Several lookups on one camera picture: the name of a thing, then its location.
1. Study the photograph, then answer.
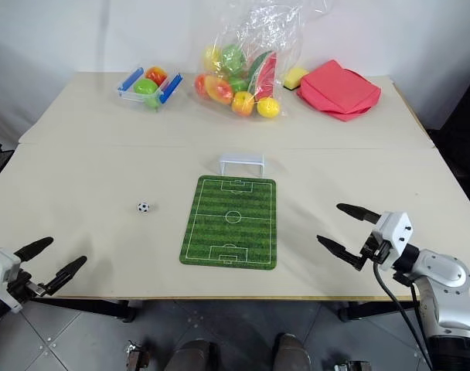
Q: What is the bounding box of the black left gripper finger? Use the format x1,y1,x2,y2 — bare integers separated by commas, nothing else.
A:
13,237,54,261
44,255,88,298

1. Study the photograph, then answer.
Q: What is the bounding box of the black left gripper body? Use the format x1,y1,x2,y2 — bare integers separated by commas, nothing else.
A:
5,269,49,307

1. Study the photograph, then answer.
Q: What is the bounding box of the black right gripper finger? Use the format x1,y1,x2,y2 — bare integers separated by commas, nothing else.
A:
315,233,366,271
335,203,381,224

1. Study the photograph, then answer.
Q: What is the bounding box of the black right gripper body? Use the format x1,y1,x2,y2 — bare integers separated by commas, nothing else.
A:
359,230,393,271

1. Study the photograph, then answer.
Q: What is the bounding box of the green soccer field mat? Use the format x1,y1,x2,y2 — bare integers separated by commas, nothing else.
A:
179,175,279,269

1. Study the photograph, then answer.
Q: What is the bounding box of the dark rounded shape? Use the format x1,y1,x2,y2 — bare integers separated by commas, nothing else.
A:
169,338,221,371
274,333,312,371

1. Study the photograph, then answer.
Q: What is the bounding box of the black equipment beside table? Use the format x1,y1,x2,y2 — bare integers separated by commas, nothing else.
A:
427,64,470,299

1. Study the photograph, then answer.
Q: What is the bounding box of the red folded cloth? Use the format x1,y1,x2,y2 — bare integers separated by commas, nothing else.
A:
298,59,383,123

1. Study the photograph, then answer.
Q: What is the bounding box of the small white toy goal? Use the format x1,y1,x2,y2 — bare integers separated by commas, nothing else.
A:
218,152,267,179

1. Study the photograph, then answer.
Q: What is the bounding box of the yellow toy lemon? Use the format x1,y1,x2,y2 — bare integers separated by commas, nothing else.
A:
256,97,281,119
203,45,222,70

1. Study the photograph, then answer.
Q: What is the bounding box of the yellow sponge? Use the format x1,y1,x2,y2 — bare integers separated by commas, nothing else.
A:
283,66,310,93

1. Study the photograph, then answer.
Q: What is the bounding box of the yellow orange toy apple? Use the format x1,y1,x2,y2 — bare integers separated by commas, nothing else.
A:
230,91,256,117

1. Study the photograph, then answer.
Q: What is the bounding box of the toy watermelon slice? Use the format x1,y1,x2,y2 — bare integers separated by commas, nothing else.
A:
247,51,278,101

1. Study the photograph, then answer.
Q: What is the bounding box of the small green toy fruit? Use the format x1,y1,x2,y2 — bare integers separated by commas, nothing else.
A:
228,76,249,94

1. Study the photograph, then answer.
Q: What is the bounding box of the orange pink toy fruit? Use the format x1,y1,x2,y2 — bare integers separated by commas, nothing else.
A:
204,75,235,104

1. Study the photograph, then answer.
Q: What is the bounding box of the green toy apple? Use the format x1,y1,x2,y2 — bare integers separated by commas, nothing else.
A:
133,78,159,96
220,44,247,74

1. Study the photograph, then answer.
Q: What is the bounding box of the clear box with blue clips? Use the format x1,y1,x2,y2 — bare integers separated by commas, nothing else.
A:
116,66,184,111

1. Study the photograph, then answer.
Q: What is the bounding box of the clear plastic bag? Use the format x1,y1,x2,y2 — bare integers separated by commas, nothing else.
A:
191,0,329,121

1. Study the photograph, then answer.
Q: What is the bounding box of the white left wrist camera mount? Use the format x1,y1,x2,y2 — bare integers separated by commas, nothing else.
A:
0,247,23,315

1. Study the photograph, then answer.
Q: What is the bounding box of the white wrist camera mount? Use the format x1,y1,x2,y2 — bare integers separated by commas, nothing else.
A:
0,247,23,315
367,210,414,272

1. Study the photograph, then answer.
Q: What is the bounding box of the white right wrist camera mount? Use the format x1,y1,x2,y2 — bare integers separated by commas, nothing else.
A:
367,210,414,272

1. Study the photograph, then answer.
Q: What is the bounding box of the black table leg frame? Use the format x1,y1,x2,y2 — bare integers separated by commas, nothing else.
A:
337,300,418,322
30,296,138,324

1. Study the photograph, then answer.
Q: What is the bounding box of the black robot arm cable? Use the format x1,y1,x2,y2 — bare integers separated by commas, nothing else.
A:
372,264,434,371
408,281,430,361

